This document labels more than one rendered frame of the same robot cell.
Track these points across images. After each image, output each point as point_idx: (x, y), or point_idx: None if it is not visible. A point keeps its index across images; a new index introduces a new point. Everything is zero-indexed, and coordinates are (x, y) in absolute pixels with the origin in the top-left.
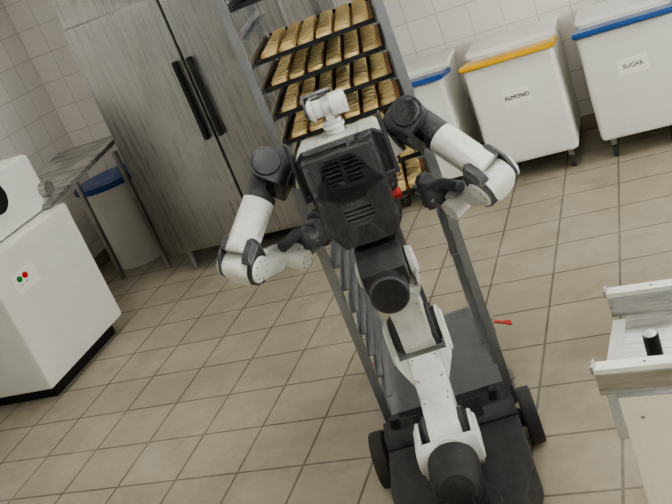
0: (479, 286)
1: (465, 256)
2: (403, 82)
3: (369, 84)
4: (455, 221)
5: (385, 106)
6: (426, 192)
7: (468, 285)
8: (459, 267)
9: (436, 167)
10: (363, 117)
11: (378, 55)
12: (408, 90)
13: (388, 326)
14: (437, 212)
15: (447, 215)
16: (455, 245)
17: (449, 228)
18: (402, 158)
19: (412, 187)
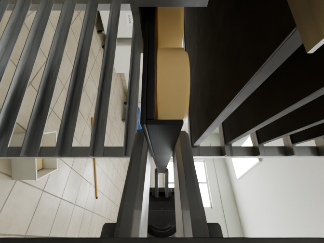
0: (17, 158)
1: (56, 157)
2: (278, 156)
3: (316, 138)
4: (103, 157)
5: (272, 140)
6: (166, 217)
7: (6, 119)
8: (32, 127)
9: (172, 157)
10: (292, 131)
11: None
12: (266, 157)
13: None
14: (98, 91)
15: (112, 156)
16: (70, 155)
17: (93, 153)
18: (199, 142)
19: (165, 172)
